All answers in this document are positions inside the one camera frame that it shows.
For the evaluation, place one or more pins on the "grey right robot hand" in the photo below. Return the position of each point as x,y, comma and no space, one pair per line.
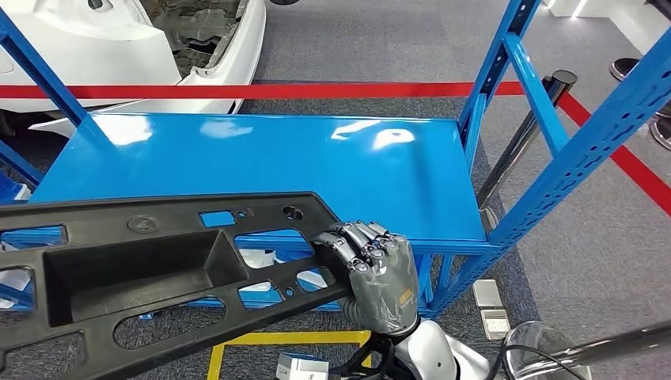
388,288

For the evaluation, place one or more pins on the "long black plastic part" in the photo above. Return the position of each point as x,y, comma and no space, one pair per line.
131,278

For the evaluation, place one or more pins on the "blue metal shelf rack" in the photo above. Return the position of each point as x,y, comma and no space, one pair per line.
262,157
21,162

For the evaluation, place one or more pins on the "metal floor socket plate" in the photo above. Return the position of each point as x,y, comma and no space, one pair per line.
495,324
487,293

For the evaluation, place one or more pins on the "yellow floor tape square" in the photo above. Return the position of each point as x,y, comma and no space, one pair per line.
293,338

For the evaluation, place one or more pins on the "white car body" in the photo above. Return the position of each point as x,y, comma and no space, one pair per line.
105,52

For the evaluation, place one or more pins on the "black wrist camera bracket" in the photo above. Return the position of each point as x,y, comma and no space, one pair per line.
367,362

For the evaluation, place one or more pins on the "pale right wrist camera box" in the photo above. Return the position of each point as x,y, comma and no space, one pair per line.
301,367

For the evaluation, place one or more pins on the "stanchion post with black cap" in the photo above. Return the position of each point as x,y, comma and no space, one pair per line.
519,136

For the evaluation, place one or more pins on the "chrome stanchion post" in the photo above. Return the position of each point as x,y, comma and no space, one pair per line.
603,349
661,134
624,71

